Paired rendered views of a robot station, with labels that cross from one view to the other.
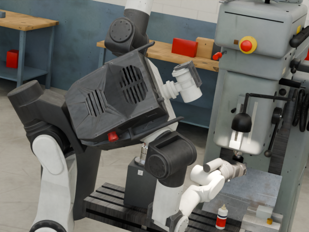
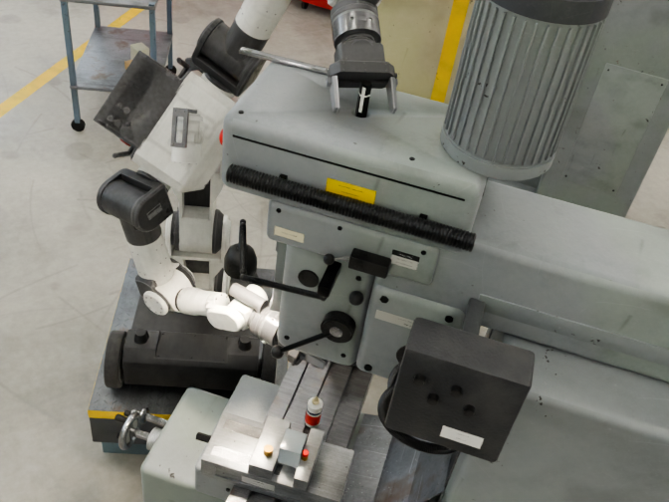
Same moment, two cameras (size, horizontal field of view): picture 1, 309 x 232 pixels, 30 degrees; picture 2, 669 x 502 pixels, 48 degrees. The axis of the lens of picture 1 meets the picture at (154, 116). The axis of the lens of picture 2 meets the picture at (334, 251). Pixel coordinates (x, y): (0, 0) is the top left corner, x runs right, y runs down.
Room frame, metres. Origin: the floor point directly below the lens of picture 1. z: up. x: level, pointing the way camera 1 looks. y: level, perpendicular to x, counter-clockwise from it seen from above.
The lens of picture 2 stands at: (2.05, -1.55, 2.58)
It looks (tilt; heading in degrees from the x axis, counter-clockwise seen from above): 41 degrees down; 82
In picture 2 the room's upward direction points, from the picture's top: 9 degrees clockwise
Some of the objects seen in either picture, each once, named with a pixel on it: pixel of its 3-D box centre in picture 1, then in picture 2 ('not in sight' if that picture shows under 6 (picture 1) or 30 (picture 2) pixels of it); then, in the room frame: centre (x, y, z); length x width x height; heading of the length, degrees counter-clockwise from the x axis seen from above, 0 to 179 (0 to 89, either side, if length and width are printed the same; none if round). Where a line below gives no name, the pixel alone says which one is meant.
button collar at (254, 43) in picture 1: (248, 44); not in sight; (2.00, -0.29, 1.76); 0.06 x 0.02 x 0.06; 71
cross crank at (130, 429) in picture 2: not in sight; (140, 434); (1.75, -0.20, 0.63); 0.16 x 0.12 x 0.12; 161
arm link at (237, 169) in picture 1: (225, 170); (289, 336); (2.14, -0.31, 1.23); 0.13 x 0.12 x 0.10; 56
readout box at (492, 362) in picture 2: not in sight; (455, 393); (2.39, -0.78, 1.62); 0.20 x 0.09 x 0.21; 161
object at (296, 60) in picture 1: (293, 65); (356, 260); (2.24, -0.51, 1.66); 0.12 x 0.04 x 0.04; 161
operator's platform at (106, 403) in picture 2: not in sight; (200, 366); (1.86, 0.43, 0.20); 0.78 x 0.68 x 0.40; 89
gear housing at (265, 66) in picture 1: (259, 55); (365, 209); (2.26, -0.38, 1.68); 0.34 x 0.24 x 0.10; 161
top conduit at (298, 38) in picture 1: (301, 35); (348, 205); (2.20, -0.51, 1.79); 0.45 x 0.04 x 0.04; 161
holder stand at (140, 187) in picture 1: (152, 183); not in sight; (2.36, -0.03, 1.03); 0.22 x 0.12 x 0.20; 78
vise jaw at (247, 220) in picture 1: (260, 226); (270, 446); (2.12, -0.49, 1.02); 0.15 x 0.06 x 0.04; 73
